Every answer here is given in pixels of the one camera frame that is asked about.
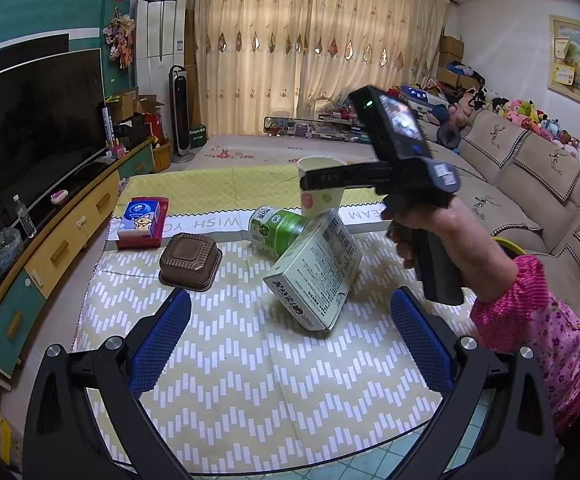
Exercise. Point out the pale green cardboard box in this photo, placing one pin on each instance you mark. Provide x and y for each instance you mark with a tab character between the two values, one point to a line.
315	270

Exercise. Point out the clear water bottle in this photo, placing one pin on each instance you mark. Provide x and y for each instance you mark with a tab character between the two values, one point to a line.
25	217

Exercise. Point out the brown square lidded box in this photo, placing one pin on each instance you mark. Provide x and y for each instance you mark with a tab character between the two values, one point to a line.
190	260

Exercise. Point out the yellow round basket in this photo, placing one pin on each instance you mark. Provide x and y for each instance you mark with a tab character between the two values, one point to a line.
162	157

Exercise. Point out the low glass table with books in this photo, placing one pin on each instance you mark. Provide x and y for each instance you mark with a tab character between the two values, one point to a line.
315	127

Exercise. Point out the pile of plush toys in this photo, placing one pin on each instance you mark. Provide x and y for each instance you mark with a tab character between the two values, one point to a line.
519	112

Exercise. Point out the cream paper cup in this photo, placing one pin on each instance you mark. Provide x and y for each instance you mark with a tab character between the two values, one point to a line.
320	202

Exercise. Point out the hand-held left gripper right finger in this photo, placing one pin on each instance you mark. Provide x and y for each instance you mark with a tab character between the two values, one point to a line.
419	340

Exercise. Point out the cream embroidered curtain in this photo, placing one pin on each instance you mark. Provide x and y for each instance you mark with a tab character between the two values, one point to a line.
250	60
374	30

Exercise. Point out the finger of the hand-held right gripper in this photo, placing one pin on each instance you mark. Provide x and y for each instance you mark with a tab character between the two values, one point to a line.
345	177

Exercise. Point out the red tissue tray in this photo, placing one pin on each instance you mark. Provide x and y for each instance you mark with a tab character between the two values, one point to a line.
161	215

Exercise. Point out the stacked brown cardboard boxes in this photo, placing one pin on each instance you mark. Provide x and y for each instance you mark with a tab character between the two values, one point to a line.
452	55

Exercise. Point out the beige covered sofa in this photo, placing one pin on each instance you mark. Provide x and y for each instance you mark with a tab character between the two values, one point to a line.
534	185

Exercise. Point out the person's right hand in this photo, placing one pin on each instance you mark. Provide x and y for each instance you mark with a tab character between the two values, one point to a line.
469	240

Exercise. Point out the open cardboard boxes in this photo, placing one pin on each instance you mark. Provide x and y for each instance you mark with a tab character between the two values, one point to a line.
137	107

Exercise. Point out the small pink box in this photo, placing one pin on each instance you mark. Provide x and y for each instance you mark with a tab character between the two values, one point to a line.
116	152

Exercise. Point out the black flat television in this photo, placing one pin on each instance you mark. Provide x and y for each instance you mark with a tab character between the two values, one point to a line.
25	135

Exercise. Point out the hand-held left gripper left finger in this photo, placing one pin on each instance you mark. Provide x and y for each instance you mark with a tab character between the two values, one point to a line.
162	340

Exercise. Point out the yellow green television cabinet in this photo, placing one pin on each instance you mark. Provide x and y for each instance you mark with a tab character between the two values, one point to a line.
60	255

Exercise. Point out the hanging artificial flower bunch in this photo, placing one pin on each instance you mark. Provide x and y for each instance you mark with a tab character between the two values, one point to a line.
120	37

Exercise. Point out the clear plastic bag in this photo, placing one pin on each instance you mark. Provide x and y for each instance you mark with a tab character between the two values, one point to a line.
1	252

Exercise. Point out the yellow white zigzag tablecloth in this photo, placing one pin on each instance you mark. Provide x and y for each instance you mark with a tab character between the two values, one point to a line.
250	390

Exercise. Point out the small pink dish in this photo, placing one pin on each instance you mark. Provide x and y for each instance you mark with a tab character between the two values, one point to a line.
59	197

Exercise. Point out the black white tower fan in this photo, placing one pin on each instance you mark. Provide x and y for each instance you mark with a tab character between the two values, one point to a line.
180	110

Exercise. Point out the blue tissue pack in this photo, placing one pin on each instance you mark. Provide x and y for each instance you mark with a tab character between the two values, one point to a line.
137	216

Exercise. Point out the green white plastic bottle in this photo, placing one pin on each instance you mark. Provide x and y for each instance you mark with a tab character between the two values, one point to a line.
277	227

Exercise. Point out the pink floral floor mat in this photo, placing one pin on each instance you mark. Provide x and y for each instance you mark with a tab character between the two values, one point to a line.
255	150

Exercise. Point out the white standing air conditioner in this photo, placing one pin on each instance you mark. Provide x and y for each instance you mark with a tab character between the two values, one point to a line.
160	45

